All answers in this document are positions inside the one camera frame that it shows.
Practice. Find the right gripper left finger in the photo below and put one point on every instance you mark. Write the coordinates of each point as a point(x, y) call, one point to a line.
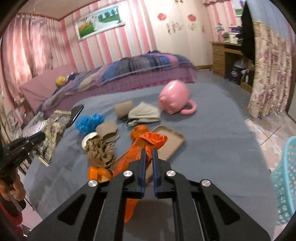
point(96, 211)

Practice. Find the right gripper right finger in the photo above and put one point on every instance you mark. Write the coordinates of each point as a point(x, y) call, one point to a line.
point(201, 210)

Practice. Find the orange fruit piece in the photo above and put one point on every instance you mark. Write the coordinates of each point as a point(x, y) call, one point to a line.
point(99, 174)

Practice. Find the snack wrapper packet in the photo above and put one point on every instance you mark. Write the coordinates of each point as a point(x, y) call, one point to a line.
point(53, 128)

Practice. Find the brown paper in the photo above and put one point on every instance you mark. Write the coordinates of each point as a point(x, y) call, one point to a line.
point(99, 153)

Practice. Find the white round lid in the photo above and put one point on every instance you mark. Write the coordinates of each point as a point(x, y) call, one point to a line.
point(86, 138)

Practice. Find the blue plastic bag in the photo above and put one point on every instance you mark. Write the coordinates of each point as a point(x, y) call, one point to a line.
point(87, 124)

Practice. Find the orange plastic bag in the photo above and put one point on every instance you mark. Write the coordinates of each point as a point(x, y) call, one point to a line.
point(128, 185)

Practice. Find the orange peel piece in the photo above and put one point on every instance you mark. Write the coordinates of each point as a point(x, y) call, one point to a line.
point(138, 130)

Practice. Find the beige cloth pouch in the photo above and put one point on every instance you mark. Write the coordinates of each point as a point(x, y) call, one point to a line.
point(143, 113)

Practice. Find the person's left hand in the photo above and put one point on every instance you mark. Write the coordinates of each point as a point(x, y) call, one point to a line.
point(11, 186)

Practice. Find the pink headboard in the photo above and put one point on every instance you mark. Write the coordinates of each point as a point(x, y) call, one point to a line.
point(38, 89)

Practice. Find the black phone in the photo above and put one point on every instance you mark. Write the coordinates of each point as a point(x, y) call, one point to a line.
point(75, 112)

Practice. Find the tan phone case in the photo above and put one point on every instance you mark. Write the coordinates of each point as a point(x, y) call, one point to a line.
point(174, 141)

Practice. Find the turquoise plastic basket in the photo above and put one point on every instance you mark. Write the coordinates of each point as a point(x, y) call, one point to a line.
point(284, 180)

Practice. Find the yellow duck plush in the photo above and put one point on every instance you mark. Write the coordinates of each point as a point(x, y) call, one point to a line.
point(61, 80)

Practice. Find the pink window curtain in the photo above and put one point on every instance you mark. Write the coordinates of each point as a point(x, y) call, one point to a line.
point(30, 46)

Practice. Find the pink pig mug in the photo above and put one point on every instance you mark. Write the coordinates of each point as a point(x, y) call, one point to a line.
point(175, 98)

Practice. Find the black box under desk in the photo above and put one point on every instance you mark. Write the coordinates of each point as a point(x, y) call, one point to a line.
point(235, 75)

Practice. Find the bed with patchwork quilt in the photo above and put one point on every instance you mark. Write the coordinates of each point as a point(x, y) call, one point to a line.
point(146, 70)

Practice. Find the floral curtain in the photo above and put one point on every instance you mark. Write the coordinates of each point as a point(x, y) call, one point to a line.
point(272, 74)

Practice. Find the wooden desk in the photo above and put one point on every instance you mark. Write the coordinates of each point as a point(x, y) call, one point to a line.
point(227, 55)

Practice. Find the framed wedding picture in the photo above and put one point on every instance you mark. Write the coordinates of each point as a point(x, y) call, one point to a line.
point(98, 21)

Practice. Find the black hanging coat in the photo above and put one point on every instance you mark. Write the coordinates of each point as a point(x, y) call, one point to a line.
point(248, 43)

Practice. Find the white wardrobe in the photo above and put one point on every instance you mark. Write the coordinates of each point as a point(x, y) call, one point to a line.
point(182, 27)

